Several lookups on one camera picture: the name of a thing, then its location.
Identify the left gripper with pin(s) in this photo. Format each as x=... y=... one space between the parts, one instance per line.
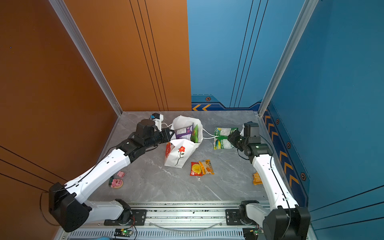
x=166 y=136

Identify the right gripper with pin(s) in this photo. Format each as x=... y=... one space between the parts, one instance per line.
x=232 y=137

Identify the green white snack packet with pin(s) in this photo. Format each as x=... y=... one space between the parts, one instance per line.
x=221 y=138

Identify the white paper bag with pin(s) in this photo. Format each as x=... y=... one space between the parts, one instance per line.
x=179 y=150

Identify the purple snack packet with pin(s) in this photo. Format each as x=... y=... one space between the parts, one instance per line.
x=185 y=132

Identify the small orange snack packet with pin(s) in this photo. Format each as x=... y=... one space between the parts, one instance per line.
x=257 y=179

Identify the yellow orange snack packet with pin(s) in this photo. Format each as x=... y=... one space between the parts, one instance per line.
x=206 y=167

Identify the green snack bag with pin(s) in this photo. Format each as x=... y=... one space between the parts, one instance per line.
x=195 y=134

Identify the red yellow snack packet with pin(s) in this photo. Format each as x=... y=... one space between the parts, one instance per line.
x=196 y=169

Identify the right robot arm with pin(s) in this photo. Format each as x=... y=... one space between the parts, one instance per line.
x=285 y=219

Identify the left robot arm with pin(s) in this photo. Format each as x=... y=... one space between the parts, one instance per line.
x=69 y=204

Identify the small pink block toy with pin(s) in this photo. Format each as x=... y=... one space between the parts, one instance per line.
x=120 y=174

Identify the pink pig toy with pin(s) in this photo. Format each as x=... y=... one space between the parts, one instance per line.
x=116 y=183

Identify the green circuit board right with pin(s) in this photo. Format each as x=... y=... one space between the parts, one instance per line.
x=253 y=234

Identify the green circuit board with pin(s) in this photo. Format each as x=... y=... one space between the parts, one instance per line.
x=123 y=233
x=253 y=234

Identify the green circuit board left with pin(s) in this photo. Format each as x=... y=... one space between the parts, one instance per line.
x=123 y=233

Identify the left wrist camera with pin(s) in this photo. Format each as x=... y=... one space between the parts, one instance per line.
x=158 y=119

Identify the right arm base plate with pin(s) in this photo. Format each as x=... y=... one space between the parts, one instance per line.
x=237 y=216

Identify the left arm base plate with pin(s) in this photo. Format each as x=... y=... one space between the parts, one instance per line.
x=132 y=216

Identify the aluminium frame rail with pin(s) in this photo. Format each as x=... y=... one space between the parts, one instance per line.
x=175 y=221

